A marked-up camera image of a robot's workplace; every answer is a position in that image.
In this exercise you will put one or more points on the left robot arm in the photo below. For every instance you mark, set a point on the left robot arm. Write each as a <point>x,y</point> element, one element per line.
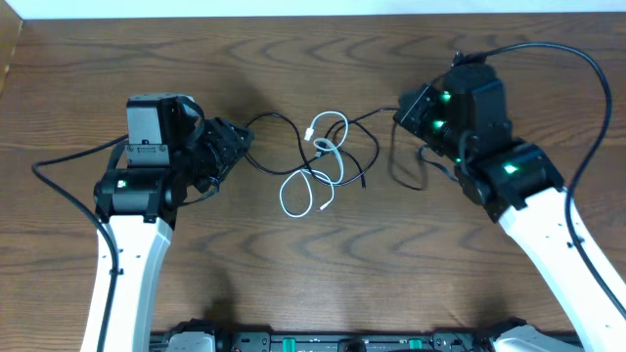
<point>170,147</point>

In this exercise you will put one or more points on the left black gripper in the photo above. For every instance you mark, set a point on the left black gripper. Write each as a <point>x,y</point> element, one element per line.
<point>232,144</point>

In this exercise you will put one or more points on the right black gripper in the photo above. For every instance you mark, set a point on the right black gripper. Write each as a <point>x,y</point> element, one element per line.
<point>413,106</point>

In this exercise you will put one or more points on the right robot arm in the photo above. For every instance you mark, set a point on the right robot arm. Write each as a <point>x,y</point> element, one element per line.
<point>466,119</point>

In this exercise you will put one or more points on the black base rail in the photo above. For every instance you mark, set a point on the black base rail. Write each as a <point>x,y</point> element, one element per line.
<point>511,335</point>

